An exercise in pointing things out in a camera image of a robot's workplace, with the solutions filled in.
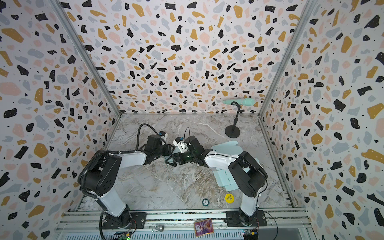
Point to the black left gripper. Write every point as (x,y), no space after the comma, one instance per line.
(169,150)

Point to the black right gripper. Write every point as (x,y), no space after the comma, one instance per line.
(181,157)

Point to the mint paper box sheet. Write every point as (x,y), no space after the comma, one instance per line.
(180,156)

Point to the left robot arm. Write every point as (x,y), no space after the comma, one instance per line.
(97,180)

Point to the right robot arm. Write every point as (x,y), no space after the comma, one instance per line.
(249,205)

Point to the mint flat box sheets stack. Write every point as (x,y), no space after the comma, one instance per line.
(249,176)

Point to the dark round tape roll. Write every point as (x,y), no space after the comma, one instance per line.
(205,202)

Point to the yellow round sticker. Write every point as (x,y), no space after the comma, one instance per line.
(229,198)

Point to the black round-base stand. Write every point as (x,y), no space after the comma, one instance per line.
(233,131)

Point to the purple snack packet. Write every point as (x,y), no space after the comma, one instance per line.
(203,227)

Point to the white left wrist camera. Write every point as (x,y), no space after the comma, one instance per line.
(163,134)

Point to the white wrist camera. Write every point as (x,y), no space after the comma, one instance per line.
(163,134)
(180,144)

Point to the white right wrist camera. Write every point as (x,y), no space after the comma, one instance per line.
(180,144)

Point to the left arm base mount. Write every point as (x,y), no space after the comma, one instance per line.
(127,221)

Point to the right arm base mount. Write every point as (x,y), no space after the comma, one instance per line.
(240,219)

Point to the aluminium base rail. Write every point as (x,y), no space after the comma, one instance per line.
(282,224)

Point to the aluminium corner post left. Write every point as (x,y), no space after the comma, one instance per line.
(65,21)

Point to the aluminium corner post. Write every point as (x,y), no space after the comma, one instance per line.
(306,14)
(65,21)

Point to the aluminium corner post right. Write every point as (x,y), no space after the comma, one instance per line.
(306,14)

